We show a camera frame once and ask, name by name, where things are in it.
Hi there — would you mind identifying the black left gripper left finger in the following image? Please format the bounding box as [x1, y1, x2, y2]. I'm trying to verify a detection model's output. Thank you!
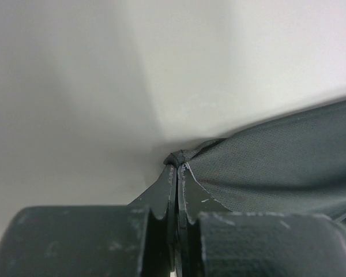
[0, 166, 176, 276]

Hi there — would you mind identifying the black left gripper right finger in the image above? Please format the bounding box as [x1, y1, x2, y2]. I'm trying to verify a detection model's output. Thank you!
[175, 165, 346, 276]

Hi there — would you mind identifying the black t shirt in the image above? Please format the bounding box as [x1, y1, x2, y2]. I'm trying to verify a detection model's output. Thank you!
[165, 100, 346, 224]

